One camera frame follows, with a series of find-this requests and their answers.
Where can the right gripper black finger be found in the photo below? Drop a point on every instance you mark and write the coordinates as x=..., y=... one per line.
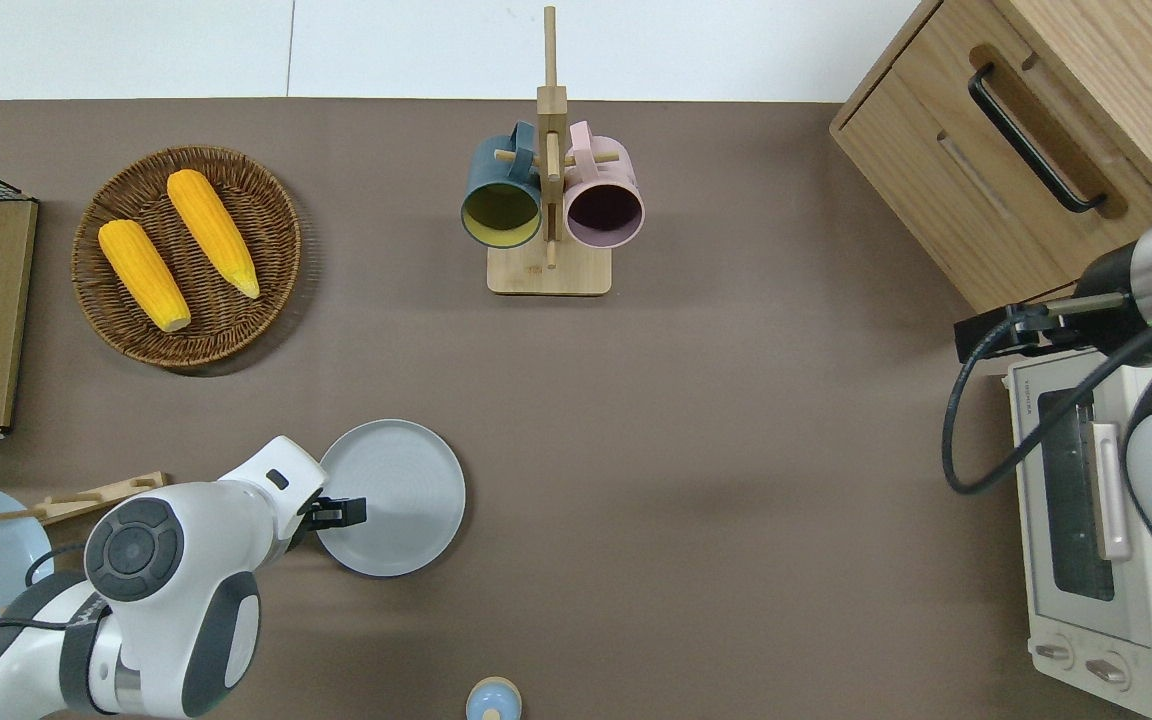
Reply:
x=1037, y=319
x=970, y=340

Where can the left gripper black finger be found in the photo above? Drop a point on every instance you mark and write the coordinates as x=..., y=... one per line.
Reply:
x=353, y=504
x=353, y=520

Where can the yellow corn cob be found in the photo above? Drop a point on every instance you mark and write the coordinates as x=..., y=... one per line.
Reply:
x=213, y=232
x=144, y=275

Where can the wooden plate rack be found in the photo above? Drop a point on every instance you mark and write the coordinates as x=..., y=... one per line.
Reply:
x=86, y=497

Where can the gray round plate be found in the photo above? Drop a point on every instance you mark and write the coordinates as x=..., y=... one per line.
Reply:
x=406, y=500

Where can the wooden drawer cabinet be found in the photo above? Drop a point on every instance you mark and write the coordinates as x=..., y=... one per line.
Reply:
x=916, y=150

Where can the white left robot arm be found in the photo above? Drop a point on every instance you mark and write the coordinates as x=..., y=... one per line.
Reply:
x=166, y=640

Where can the pink ceramic mug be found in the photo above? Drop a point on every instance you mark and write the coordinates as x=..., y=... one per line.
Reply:
x=596, y=170

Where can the wooden mug rack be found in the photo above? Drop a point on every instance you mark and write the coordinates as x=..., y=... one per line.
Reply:
x=548, y=275

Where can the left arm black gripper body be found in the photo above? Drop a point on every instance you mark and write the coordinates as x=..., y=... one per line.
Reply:
x=324, y=513

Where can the teal ceramic mug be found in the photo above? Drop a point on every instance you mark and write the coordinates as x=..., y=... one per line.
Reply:
x=496, y=170

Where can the white toaster oven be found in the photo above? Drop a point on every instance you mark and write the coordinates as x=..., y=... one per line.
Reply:
x=1056, y=620

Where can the silver oven knob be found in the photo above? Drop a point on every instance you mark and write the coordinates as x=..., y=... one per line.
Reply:
x=1108, y=670
x=1056, y=653

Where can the brown wicker basket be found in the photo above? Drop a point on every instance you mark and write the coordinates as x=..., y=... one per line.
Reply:
x=221, y=330

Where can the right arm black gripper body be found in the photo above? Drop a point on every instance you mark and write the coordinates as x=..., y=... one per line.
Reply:
x=1004, y=330

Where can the brown table mat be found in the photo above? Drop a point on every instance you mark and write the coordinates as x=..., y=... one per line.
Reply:
x=736, y=450

